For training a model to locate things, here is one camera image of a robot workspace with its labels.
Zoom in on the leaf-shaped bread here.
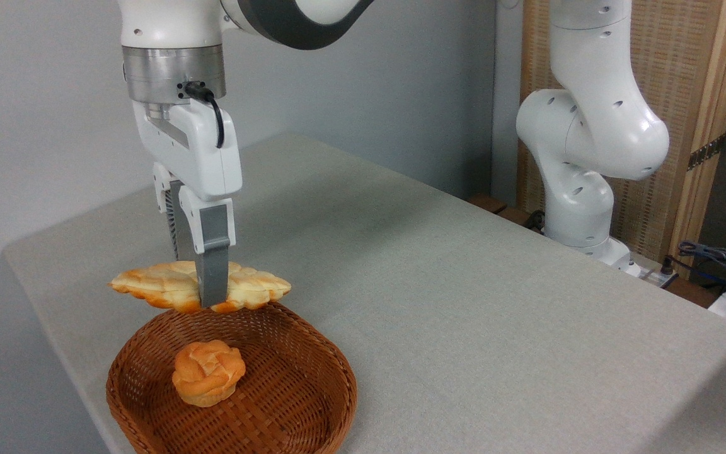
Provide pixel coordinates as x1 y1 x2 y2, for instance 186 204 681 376
108 260 292 315

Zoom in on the wooden folding screen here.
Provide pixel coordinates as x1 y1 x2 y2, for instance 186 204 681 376
517 0 726 279

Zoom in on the brown wicker basket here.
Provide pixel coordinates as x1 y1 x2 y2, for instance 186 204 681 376
105 301 359 454

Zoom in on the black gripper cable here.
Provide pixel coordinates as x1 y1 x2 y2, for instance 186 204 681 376
181 80 227 150

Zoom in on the round bun bread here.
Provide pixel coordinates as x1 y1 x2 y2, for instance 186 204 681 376
171 339 247 409

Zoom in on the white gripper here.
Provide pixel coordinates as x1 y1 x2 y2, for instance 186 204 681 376
132 100 243 309

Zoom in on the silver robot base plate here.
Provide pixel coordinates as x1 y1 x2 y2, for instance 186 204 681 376
620 251 680 290

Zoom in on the grey tablecloth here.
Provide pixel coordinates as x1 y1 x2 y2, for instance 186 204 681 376
2 131 726 454

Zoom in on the brown wooden platform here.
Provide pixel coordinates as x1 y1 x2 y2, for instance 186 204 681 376
468 193 546 233

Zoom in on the brass screen hinge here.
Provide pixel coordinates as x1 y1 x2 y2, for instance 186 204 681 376
687 134 726 172

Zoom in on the blue cable bundle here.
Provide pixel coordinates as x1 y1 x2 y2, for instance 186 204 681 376
677 240 726 298

